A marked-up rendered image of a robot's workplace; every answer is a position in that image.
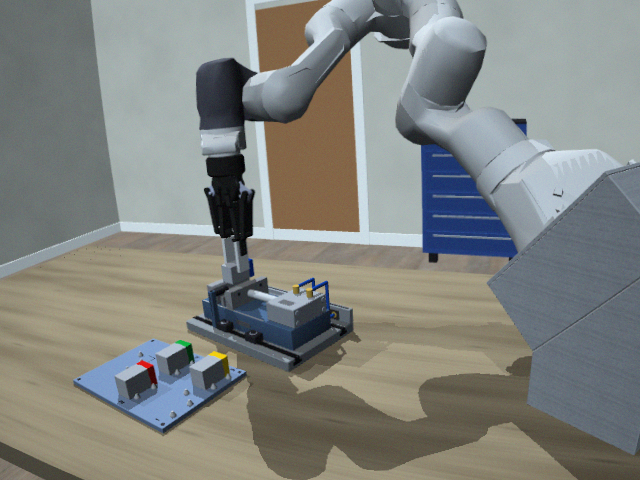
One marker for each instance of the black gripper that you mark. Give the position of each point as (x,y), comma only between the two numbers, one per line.
(227,173)

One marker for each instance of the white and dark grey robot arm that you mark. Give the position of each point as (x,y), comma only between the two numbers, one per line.
(524,181)

